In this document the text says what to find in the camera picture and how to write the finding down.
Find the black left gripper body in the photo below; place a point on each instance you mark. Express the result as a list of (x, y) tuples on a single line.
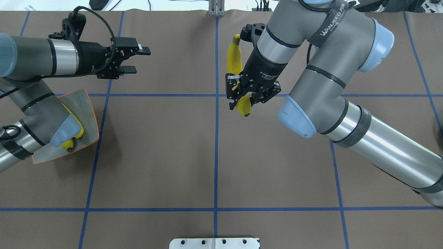
[(92, 55)]

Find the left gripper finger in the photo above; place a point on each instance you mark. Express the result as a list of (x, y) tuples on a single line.
[(127, 46), (114, 72)]

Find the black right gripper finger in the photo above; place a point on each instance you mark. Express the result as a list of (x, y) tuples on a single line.
[(237, 95)]

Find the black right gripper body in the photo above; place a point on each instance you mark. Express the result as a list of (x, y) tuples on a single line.
[(263, 67)]

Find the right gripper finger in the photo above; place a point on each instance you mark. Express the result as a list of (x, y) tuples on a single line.
[(264, 94)]

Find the yellow banana back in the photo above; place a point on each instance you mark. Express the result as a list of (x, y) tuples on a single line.
[(234, 63)]

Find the yellow banana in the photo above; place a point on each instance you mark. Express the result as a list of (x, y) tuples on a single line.
[(68, 145), (234, 63), (79, 129)]

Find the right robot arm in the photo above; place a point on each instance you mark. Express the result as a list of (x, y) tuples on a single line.
[(347, 41)]

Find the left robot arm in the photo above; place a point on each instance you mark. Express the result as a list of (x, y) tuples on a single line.
[(54, 127)]

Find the grey square ceramic plate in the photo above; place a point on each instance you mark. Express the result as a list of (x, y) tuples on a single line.
[(80, 104)]

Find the brown table mat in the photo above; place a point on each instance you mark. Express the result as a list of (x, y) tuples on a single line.
[(174, 162)]

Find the aluminium frame post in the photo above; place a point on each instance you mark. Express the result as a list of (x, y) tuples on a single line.
[(216, 8)]

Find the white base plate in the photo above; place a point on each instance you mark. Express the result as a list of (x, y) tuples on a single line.
[(215, 243)]

